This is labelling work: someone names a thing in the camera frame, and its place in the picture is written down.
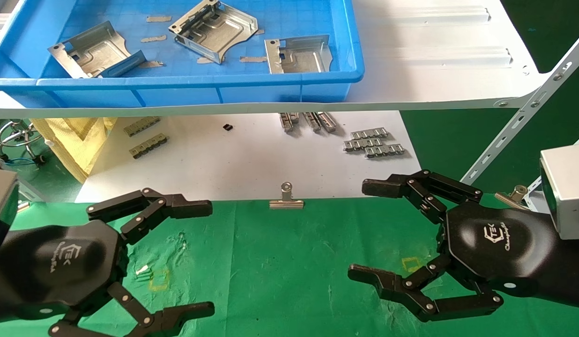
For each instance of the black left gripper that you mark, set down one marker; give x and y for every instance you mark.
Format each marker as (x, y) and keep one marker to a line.
(60, 267)

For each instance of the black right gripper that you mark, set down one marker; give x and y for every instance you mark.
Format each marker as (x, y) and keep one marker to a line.
(495, 243)

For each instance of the stamped sheet metal bracket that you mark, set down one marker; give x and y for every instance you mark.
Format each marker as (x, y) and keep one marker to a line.
(214, 30)
(95, 51)
(299, 58)

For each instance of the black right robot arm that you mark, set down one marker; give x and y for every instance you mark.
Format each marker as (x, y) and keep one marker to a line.
(573, 271)

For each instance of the silver binder clip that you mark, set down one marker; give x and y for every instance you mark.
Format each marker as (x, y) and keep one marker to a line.
(512, 196)
(286, 200)

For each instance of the silver connector strip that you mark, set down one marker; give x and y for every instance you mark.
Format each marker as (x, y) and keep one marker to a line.
(363, 144)
(328, 121)
(312, 120)
(384, 150)
(369, 133)

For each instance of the green table cloth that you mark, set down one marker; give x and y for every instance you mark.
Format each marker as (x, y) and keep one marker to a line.
(280, 271)

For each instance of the white paper sheet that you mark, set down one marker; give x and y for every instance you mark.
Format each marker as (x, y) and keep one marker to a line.
(233, 164)

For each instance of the tan connector strip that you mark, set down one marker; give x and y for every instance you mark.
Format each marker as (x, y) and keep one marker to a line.
(142, 126)
(149, 145)

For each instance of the small black clip piece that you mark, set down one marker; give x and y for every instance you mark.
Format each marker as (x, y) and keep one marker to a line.
(227, 127)

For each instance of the yellow bag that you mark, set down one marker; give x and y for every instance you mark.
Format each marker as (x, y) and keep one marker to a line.
(78, 140)

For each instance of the blue plastic bin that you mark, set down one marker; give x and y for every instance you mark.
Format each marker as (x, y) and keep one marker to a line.
(186, 89)

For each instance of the metal rails under shelf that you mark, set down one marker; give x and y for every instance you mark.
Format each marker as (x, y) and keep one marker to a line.
(288, 120)

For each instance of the white metal shelf panel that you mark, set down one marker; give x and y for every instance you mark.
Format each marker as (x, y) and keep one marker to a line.
(434, 56)

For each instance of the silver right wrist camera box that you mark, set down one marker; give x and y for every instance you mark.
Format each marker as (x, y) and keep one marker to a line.
(568, 187)

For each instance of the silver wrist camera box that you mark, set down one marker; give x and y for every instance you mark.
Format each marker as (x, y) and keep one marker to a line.
(568, 187)
(1, 210)

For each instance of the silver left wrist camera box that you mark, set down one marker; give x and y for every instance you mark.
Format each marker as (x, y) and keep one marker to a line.
(1, 210)

